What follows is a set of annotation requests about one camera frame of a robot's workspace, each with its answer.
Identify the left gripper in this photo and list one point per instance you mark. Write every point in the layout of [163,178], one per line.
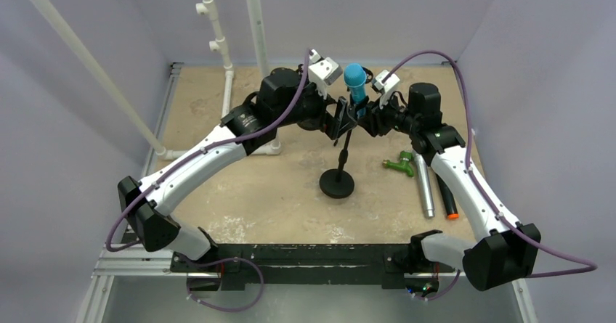
[335,127]

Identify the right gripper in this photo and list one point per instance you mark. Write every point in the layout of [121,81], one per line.
[378,122]

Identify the blue microphone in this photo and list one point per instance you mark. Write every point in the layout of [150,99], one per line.
[354,79]

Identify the black clip round-base stand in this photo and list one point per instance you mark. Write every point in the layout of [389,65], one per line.
[336,182]

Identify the silver grey microphone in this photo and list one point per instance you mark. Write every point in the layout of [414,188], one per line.
[424,186]

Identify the black microphone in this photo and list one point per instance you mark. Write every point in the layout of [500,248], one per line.
[448,200]

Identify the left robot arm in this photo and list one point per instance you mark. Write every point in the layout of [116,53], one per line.
[285,97]

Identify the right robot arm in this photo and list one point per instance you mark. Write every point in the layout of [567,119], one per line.
[502,251]

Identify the green tap faucet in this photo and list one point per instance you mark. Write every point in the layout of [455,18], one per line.
[402,165]

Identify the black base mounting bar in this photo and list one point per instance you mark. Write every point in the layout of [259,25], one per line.
[236,265]

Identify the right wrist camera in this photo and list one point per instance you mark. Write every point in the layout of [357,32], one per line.
[385,83]

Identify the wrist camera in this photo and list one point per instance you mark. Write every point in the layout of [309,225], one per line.
[323,72]
[385,83]

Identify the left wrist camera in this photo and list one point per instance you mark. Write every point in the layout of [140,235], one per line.
[323,72]

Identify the white PVC pipe frame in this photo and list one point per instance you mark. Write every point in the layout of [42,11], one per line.
[220,44]

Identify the aluminium rail frame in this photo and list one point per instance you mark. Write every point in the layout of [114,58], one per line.
[134,260]

